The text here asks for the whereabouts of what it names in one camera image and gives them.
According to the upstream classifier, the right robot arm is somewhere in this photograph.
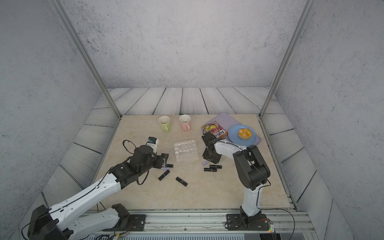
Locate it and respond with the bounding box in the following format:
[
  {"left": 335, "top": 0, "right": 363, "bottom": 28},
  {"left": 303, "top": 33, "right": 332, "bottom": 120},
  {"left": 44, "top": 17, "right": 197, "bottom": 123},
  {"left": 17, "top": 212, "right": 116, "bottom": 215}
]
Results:
[{"left": 202, "top": 132, "right": 271, "bottom": 219}]

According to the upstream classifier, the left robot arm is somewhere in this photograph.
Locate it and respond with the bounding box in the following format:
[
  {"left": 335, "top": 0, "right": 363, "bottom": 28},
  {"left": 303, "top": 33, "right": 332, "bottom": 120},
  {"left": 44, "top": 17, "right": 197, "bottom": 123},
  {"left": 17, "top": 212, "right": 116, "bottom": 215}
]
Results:
[{"left": 22, "top": 145, "right": 169, "bottom": 240}]

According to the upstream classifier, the clear acrylic lipstick organizer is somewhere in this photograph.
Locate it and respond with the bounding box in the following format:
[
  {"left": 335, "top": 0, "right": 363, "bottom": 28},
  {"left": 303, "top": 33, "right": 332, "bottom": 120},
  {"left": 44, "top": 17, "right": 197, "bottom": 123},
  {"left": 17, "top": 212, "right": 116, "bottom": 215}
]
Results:
[{"left": 174, "top": 140, "right": 198, "bottom": 162}]

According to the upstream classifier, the black lipstick right upper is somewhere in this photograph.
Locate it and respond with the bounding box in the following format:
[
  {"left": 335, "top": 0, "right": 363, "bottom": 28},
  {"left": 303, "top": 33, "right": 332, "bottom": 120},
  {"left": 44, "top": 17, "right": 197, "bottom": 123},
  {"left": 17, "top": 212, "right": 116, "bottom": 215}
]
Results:
[{"left": 210, "top": 165, "right": 222, "bottom": 169}]

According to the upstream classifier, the black lipstick left diagonal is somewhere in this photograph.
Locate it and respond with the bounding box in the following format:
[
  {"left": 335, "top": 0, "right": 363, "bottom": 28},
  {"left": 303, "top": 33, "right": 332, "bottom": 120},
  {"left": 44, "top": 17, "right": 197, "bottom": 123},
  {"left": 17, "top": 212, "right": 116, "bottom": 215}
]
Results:
[{"left": 158, "top": 170, "right": 170, "bottom": 181}]

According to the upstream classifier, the black lipstick right lower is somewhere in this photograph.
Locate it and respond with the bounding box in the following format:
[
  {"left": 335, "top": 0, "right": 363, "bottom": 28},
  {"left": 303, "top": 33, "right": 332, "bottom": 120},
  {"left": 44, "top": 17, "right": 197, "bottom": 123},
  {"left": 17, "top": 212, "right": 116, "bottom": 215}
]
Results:
[{"left": 204, "top": 168, "right": 217, "bottom": 172}]

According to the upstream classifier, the candy bag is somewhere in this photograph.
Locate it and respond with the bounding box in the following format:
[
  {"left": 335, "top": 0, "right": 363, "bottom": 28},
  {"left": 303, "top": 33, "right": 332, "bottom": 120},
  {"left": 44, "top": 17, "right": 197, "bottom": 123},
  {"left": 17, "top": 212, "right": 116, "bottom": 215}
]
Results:
[{"left": 202, "top": 121, "right": 228, "bottom": 138}]

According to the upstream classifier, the black lipstick centre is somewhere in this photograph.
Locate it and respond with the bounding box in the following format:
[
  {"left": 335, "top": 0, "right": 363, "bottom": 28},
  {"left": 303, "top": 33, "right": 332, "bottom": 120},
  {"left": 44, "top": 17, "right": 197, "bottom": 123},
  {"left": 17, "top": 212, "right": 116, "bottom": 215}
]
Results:
[{"left": 176, "top": 177, "right": 188, "bottom": 187}]

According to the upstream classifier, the green mug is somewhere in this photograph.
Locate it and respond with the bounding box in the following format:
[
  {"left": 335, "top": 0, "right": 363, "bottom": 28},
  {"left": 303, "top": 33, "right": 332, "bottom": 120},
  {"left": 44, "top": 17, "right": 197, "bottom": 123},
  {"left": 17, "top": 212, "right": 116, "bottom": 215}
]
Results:
[{"left": 158, "top": 116, "right": 171, "bottom": 132}]

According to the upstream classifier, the blue plate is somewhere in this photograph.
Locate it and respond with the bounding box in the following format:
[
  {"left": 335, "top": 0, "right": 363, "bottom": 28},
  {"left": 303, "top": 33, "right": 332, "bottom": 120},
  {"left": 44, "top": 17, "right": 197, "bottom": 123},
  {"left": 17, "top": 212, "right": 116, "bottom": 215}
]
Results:
[{"left": 228, "top": 124, "right": 261, "bottom": 146}]

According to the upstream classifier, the lavender tray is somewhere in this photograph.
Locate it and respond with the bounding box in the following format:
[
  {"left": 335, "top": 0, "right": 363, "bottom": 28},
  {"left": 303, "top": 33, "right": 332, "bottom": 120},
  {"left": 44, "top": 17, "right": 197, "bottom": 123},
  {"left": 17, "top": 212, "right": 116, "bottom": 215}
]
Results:
[{"left": 202, "top": 113, "right": 255, "bottom": 161}]

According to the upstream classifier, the bread roll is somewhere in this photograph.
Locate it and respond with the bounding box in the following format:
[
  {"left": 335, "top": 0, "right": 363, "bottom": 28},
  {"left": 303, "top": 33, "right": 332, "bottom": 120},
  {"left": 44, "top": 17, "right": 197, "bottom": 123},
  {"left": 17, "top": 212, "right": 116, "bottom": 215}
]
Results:
[{"left": 238, "top": 128, "right": 253, "bottom": 140}]

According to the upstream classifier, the pink mug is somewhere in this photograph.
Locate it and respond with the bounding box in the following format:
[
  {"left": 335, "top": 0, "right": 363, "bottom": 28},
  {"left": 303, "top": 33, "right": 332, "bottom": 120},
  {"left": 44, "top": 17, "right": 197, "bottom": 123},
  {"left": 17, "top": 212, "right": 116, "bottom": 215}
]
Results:
[{"left": 179, "top": 115, "right": 191, "bottom": 132}]

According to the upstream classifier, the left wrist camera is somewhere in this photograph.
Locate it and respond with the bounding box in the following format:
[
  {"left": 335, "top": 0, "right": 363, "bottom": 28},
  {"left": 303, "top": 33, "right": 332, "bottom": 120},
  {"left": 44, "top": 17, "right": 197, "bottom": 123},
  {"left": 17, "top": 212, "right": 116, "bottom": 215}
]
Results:
[{"left": 146, "top": 137, "right": 159, "bottom": 154}]

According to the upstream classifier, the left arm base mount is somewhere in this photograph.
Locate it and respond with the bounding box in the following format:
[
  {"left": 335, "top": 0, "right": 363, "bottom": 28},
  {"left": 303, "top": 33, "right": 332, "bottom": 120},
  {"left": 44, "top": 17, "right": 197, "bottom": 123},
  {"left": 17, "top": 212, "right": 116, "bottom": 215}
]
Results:
[{"left": 111, "top": 204, "right": 146, "bottom": 232}]

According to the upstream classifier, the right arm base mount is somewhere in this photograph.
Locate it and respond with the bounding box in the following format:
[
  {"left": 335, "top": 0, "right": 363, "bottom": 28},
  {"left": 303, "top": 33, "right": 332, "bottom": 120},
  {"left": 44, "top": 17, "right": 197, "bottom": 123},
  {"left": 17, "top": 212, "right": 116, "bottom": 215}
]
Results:
[{"left": 225, "top": 209, "right": 271, "bottom": 232}]

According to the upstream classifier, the aluminium rail front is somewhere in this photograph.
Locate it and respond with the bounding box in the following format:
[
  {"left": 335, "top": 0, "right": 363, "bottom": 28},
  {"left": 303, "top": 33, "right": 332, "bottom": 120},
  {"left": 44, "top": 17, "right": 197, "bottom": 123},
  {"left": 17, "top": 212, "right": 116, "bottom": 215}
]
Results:
[{"left": 129, "top": 210, "right": 318, "bottom": 240}]

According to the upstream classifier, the left aluminium frame post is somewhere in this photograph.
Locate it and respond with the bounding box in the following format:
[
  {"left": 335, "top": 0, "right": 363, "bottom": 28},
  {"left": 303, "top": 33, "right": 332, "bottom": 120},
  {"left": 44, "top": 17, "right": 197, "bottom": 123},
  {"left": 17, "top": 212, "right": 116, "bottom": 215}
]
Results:
[{"left": 49, "top": 0, "right": 122, "bottom": 120}]

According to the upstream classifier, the aluminium frame post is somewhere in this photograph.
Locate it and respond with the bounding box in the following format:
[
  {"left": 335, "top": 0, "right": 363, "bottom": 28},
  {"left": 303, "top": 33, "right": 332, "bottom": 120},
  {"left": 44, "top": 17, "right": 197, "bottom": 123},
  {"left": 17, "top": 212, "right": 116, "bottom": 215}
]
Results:
[
  {"left": 259, "top": 0, "right": 316, "bottom": 119},
  {"left": 49, "top": 0, "right": 122, "bottom": 120}
]

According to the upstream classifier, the right aluminium frame post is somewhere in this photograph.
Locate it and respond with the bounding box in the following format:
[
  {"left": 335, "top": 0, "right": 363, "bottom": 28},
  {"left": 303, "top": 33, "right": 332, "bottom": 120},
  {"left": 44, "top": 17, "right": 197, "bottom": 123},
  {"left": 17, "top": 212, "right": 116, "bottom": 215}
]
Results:
[{"left": 259, "top": 0, "right": 316, "bottom": 119}]

